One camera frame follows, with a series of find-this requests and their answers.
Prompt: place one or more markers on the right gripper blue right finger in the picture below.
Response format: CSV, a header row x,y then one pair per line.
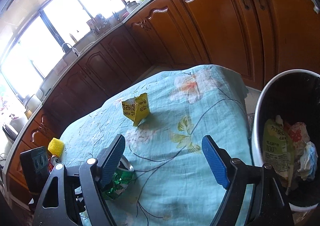
x,y
268,204

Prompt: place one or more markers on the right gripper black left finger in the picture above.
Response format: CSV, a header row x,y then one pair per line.
x,y
71,190

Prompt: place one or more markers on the crushed green can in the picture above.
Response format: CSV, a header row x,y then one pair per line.
x,y
121,179

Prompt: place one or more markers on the white printed wrapper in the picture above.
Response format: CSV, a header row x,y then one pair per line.
x,y
305,153

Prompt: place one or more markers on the yellow carton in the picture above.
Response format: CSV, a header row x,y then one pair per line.
x,y
136,109

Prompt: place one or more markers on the green drink pouch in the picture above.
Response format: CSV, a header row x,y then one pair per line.
x,y
278,150

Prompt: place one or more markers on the black white-rimmed trash bin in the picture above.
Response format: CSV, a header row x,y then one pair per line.
x,y
294,95

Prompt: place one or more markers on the grey kitchen countertop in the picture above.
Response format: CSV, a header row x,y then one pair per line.
x,y
100,36

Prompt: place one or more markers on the kitchen faucet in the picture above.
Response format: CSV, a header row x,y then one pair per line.
x,y
66,47

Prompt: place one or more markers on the wooden kitchen cabinets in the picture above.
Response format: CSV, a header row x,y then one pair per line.
x,y
256,38

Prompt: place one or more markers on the yellow sponge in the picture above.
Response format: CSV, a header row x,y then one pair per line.
x,y
55,147

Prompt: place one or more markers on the teal floral tablecloth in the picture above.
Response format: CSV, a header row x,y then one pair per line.
x,y
173,183

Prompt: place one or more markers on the metal pot on counter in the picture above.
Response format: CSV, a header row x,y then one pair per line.
x,y
131,5

